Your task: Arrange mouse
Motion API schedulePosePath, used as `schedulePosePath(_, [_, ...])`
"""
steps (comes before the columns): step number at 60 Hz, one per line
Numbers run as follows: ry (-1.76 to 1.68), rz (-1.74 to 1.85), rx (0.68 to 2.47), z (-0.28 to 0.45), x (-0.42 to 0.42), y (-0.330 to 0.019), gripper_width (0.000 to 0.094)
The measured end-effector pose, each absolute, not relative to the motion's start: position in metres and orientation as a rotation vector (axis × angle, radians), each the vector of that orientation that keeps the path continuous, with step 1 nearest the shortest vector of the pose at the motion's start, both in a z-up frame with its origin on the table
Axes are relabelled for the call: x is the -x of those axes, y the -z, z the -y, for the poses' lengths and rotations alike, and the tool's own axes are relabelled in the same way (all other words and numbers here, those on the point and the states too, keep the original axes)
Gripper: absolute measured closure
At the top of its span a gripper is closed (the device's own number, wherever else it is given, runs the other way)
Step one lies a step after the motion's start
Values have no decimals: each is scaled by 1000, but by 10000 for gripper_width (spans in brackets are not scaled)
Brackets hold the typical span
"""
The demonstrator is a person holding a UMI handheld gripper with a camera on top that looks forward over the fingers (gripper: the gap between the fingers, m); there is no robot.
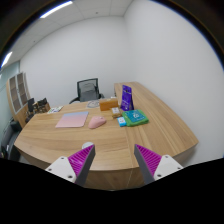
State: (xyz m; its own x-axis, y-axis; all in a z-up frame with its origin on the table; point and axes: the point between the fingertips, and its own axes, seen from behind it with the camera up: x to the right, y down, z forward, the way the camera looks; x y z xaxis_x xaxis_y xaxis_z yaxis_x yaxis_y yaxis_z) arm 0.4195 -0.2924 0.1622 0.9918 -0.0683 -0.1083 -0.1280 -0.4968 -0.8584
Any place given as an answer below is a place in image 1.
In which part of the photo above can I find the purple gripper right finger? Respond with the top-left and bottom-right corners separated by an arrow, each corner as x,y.
134,144 -> 182,184

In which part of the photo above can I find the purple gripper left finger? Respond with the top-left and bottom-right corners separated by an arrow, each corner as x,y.
46,144 -> 95,186

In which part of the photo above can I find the pink mouse pad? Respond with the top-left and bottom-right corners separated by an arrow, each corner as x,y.
56,111 -> 89,128

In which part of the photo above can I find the pink computer mouse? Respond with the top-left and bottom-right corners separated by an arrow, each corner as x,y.
88,116 -> 106,129

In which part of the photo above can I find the round white coaster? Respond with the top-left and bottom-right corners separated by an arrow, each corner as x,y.
82,142 -> 94,149

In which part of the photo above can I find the small blue white box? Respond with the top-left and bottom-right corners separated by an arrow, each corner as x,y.
117,117 -> 127,127

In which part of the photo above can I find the colourful booklet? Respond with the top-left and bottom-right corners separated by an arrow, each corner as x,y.
47,106 -> 63,114

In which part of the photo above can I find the small tan box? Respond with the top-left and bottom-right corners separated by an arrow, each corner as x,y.
111,107 -> 121,118

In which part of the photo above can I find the orange cardboard box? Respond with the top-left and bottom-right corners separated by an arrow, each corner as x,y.
99,98 -> 118,111

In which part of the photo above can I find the black side chair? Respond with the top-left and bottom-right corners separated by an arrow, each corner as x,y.
0,121 -> 22,161

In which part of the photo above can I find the black mesh office chair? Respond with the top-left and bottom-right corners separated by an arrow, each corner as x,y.
70,78 -> 104,104

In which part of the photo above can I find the wooden bookshelf cabinet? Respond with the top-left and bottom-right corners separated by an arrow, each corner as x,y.
6,73 -> 30,128

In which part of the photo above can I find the ceiling light strip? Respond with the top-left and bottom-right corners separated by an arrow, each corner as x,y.
40,1 -> 73,19

